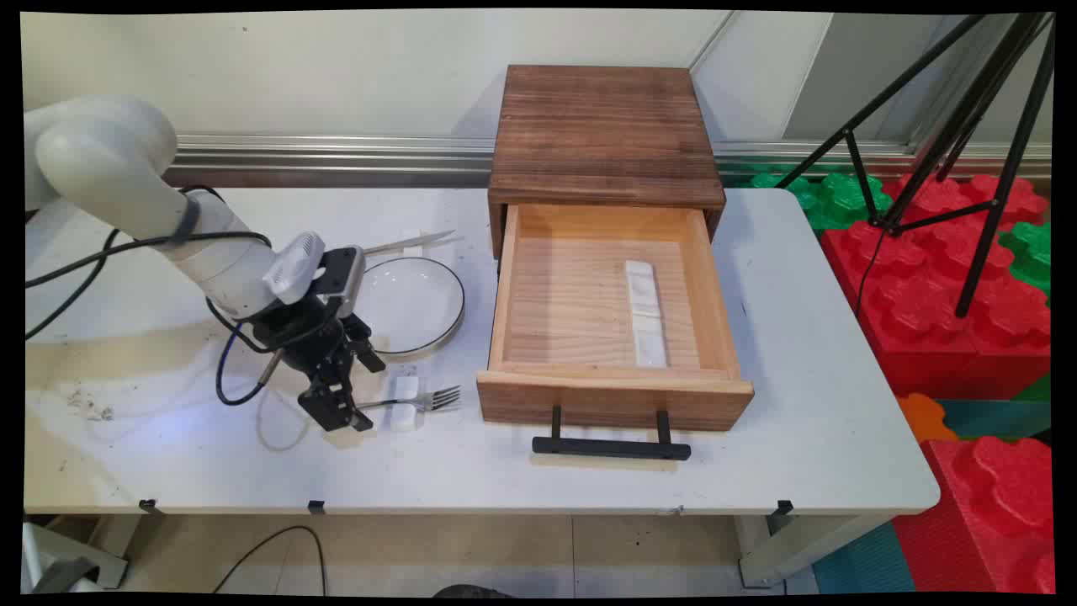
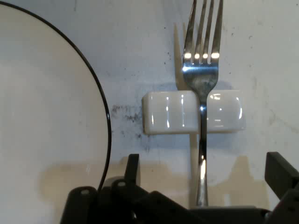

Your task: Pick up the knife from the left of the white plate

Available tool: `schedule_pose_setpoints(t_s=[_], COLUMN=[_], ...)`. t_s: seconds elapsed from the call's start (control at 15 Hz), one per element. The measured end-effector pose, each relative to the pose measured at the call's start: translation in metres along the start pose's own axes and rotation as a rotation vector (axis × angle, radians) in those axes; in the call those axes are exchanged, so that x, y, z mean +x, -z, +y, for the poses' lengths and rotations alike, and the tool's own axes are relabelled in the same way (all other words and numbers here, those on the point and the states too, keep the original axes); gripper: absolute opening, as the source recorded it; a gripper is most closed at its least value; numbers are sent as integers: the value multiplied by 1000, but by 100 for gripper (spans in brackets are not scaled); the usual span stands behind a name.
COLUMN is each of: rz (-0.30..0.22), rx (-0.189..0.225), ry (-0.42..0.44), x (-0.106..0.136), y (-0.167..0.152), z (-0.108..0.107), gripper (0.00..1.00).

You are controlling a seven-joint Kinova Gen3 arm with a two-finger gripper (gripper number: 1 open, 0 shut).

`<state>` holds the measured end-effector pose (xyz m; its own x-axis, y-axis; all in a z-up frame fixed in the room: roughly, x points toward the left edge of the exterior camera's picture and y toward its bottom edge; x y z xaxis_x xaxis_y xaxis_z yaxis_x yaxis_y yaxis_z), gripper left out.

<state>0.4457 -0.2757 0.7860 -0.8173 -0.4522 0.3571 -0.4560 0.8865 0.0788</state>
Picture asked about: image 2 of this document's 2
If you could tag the white ceramic cutlery rest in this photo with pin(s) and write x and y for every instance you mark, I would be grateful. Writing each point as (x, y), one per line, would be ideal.
(168, 112)

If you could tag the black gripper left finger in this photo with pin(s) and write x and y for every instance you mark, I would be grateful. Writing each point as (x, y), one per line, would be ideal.
(121, 205)

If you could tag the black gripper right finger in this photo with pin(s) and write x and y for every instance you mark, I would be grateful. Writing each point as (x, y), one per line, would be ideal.
(285, 182)

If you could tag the silver metal fork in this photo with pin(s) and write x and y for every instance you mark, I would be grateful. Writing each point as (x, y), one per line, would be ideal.
(201, 77)

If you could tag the white plate with black rim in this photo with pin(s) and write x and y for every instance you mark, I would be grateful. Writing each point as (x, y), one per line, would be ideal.
(46, 93)

